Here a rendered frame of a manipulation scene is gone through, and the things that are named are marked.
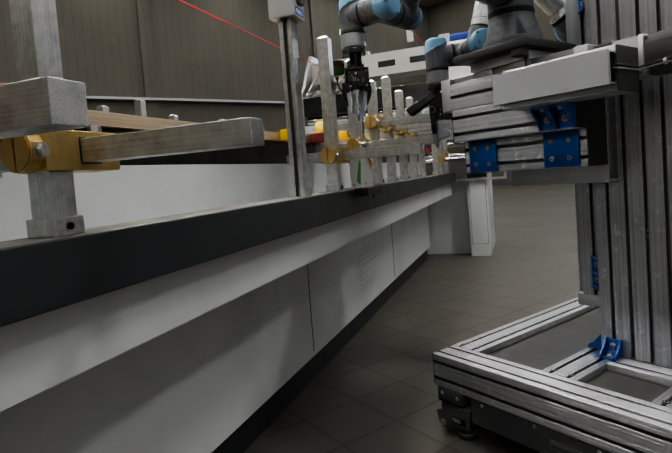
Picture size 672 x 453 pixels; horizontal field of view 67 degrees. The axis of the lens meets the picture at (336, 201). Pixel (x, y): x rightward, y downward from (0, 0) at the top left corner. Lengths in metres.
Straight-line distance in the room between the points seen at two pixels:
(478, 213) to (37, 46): 3.85
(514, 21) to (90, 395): 1.25
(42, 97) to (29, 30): 0.35
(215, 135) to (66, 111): 0.24
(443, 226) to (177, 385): 3.48
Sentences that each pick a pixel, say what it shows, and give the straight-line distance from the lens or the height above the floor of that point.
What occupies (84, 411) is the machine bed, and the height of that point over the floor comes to 0.37.
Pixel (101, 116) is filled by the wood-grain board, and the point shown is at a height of 0.89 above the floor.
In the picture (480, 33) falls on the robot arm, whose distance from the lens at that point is 1.67.
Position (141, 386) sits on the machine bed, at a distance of 1.15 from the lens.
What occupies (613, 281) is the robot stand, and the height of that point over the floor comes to 0.42.
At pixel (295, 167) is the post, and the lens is 1.29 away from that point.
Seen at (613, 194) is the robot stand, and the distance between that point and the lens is 1.46.
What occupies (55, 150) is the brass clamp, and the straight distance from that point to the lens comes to 0.69.
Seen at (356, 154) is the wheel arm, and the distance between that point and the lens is 1.56.
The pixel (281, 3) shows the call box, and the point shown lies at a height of 1.18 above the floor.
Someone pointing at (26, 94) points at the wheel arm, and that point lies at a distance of 0.38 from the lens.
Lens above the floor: 0.75
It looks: 3 degrees down
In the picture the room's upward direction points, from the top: 4 degrees counter-clockwise
